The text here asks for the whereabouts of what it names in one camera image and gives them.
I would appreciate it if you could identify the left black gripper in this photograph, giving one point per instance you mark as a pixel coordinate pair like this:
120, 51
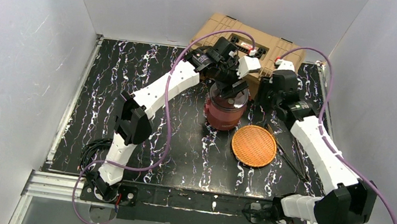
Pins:
233, 90

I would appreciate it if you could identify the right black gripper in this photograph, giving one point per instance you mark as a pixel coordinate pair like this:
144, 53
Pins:
266, 96

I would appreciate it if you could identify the dark transparent round lid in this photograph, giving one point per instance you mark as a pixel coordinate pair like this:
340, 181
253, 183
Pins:
230, 104

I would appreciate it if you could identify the tan plastic toolbox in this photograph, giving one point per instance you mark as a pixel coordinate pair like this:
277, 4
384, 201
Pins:
268, 48

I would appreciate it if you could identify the red steel lunch bowl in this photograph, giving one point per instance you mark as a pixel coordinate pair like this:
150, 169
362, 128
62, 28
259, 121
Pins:
223, 114

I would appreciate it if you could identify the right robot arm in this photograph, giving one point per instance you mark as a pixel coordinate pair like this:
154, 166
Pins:
347, 199

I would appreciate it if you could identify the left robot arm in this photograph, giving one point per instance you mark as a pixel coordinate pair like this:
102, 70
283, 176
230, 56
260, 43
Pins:
134, 112

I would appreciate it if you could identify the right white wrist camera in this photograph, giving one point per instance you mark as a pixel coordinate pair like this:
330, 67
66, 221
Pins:
281, 64

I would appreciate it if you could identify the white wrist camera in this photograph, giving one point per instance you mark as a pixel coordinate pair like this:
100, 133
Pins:
248, 64
281, 64

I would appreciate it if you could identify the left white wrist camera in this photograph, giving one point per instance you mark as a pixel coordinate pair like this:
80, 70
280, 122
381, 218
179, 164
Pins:
248, 64

